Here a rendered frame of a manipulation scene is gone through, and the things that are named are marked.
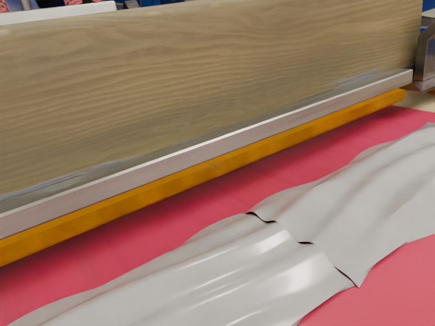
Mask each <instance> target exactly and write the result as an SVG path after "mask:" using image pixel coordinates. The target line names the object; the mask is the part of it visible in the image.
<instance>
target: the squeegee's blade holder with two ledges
mask: <svg viewBox="0 0 435 326"><path fill-rule="evenodd" d="M412 78H413V70H412V69H394V70H391V71H388V72H384V73H382V74H378V75H377V76H373V77H371V78H367V79H365V80H361V81H358V82H355V83H352V84H349V85H346V86H343V87H340V88H338V89H334V90H332V91H329V92H325V93H323V94H320V95H317V96H314V97H311V98H308V99H305V100H302V101H299V102H296V103H292V104H290V105H287V106H285V107H281V108H279V109H275V110H273V111H269V112H267V113H263V114H260V115H258V116H254V117H252V118H248V119H246V120H242V121H240V122H237V123H235V124H231V125H228V126H225V127H222V128H219V129H216V130H213V131H210V132H207V133H204V134H202V135H198V136H195V137H193V138H189V139H187V140H183V141H181V142H178V143H175V144H172V145H169V146H166V147H162V148H160V149H156V150H154V151H151V152H149V153H145V154H143V155H139V156H137V157H133V158H130V159H127V160H124V161H122V162H118V163H116V164H112V165H110V166H107V167H104V168H101V169H98V170H95V171H92V172H89V173H86V174H83V175H80V176H77V177H74V178H71V179H68V180H65V181H63V182H59V183H57V184H53V185H51V186H47V187H45V188H42V189H39V190H36V191H32V192H30V193H26V194H24V195H20V196H18V197H15V198H13V199H9V200H7V201H3V202H0V240H2V239H6V238H7V237H10V236H13V235H15V234H18V233H21V232H24V231H26V230H29V229H31V228H34V227H37V226H39V225H41V224H45V223H47V222H49V221H53V220H55V219H57V218H60V217H63V216H65V215H68V214H70V213H73V212H76V211H78V210H81V209H84V208H86V207H88V206H92V205H94V204H96V203H99V202H102V201H105V200H107V199H110V198H112V197H115V196H117V195H120V194H123V193H125V192H127V191H131V190H134V189H136V188H139V187H141V186H144V185H146V184H149V183H151V182H154V181H156V180H159V179H162V178H165V177H167V176H170V175H173V174H175V173H178V172H180V171H183V170H185V169H188V168H191V167H193V166H196V165H198V164H201V163H204V162H206V161H209V160H212V159H214V158H217V157H220V156H222V155H225V154H227V153H230V152H232V151H235V150H237V149H240V148H243V147H245V146H248V145H251V144H253V143H256V142H259V141H261V140H264V139H266V138H269V137H271V136H274V135H277V134H279V133H283V132H284V131H287V130H290V129H292V128H295V127H298V126H300V125H303V124H306V123H308V122H311V121H314V120H316V119H318V118H322V117H323V116H326V115H329V114H331V113H335V112H337V111H340V110H342V109H345V108H347V107H350V106H353V105H355V104H357V103H361V102H363V101H365V100H369V99H370V98H374V97H376V96H379V95H381V94H384V93H386V92H389V91H392V90H394V89H397V88H400V87H402V86H405V85H408V84H410V83H412Z"/></svg>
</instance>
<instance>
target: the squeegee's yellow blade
mask: <svg viewBox="0 0 435 326"><path fill-rule="evenodd" d="M402 90H404V89H399V88H397V89H394V90H392V91H389V92H386V93H384V94H381V95H379V96H376V97H374V98H370V99H369V100H365V101H363V102H361V103H357V104H355V105H353V106H350V107H347V108H345V109H342V110H340V111H337V112H335V113H331V114H329V115H326V116H323V117H322V118H318V119H316V120H314V121H311V122H308V123H306V124H303V125H300V126H298V127H295V128H292V129H290V130H287V131H284V132H283V133H279V134H277V135H274V136H271V137H269V138H266V139H264V140H261V141H259V142H256V143H253V144H251V145H248V146H245V147H243V148H240V149H237V150H235V151H232V152H230V153H227V154H225V155H222V156H220V157H217V158H214V159H212V160H209V161H206V162H204V163H201V164H198V165H196V166H193V167H191V168H188V169H185V170H183V171H180V172H178V173H175V174H173V175H170V176H167V177H165V178H162V179H159V180H156V181H154V182H151V183H149V184H146V185H144V186H141V187H139V188H136V189H134V190H131V191H127V192H125V193H123V194H120V195H117V196H115V197H112V198H110V199H107V200H105V201H102V202H99V203H96V204H94V205H92V206H88V207H86V208H84V209H81V210H78V211H76V212H73V213H70V214H68V215H65V216H63V217H60V218H57V219H55V220H53V221H49V222H47V223H45V224H41V225H39V226H37V227H34V228H31V229H29V230H26V231H24V232H21V233H18V234H15V235H13V236H10V237H7V238H6V239H2V240H0V248H1V247H3V246H6V245H9V244H11V243H14V242H16V241H19V240H22V239H24V238H26V237H29V236H31V235H34V234H37V233H40V232H42V231H44V230H47V229H49V228H52V227H55V226H57V225H59V224H62V223H65V222H67V221H70V220H73V219H75V218H77V217H80V216H83V215H85V214H88V213H91V212H93V211H95V210H98V209H100V208H103V207H106V206H109V205H110V204H113V203H116V202H118V201H121V200H124V199H127V198H128V197H131V196H134V195H136V194H139V193H142V192H143V191H146V190H150V189H152V188H154V187H157V186H160V185H161V184H165V183H167V182H169V181H172V180H175V179H178V178H179V177H183V176H185V175H187V174H190V173H193V172H195V171H198V170H200V169H203V168H205V167H208V166H211V165H213V164H216V163H218V162H221V161H223V160H226V159H228V158H231V157H234V156H236V155H239V154H241V153H244V152H246V151H249V150H251V149H254V148H256V147H259V146H262V145H264V144H267V143H269V142H272V141H274V140H277V139H279V138H282V137H284V136H287V135H290V134H292V133H295V132H297V131H300V130H302V129H305V128H307V127H310V126H312V125H315V124H318V123H320V122H323V121H325V120H328V119H330V118H333V117H335V116H338V115H340V114H343V113H346V112H348V111H351V110H353V109H356V108H358V107H361V106H364V105H366V104H368V103H371V102H374V101H376V100H379V99H381V98H384V97H386V96H389V95H391V94H394V93H397V92H399V91H402Z"/></svg>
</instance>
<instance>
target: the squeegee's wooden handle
mask: <svg viewBox="0 0 435 326"><path fill-rule="evenodd" d="M422 6H423V0H196V1H187V2H181V3H171V4H166V5H156V6H146V7H141V8H131V9H125V10H115V11H110V12H101V13H95V14H86V15H80V16H70V17H61V18H55V19H45V20H39V21H30V22H24V23H14V24H9V25H0V202H3V201H7V200H9V199H13V198H15V197H18V196H20V195H24V194H26V193H30V192H32V191H36V190H39V189H42V188H45V187H47V186H51V185H53V184H57V183H59V182H63V181H65V180H68V179H71V178H74V177H77V176H80V175H83V174H86V173H89V172H92V171H95V170H98V169H101V168H104V167H107V166H110V165H112V164H116V163H118V162H122V161H124V160H127V159H130V158H133V157H137V156H139V155H143V154H145V153H149V152H151V151H154V150H156V149H160V148H162V147H166V146H169V145H172V144H175V143H178V142H181V141H183V140H187V139H189V138H193V137H195V136H198V135H202V134H204V133H207V132H210V131H213V130H216V129H219V128H222V127H225V126H228V125H231V124H235V123H237V122H240V121H242V120H246V119H248V118H252V117H254V116H258V115H260V114H263V113H267V112H269V111H273V110H275V109H279V108H281V107H285V106H287V105H290V104H292V103H296V102H299V101H302V100H305V99H308V98H311V97H314V96H317V95H320V94H323V93H325V92H329V91H332V90H334V89H338V88H340V87H343V86H346V85H349V84H352V83H355V82H359V81H361V80H365V79H367V78H371V77H373V76H377V75H378V74H382V73H384V72H388V71H391V70H394V69H412V70H413V75H414V71H415V64H416V52H417V45H418V36H419V35H420V32H421V15H422Z"/></svg>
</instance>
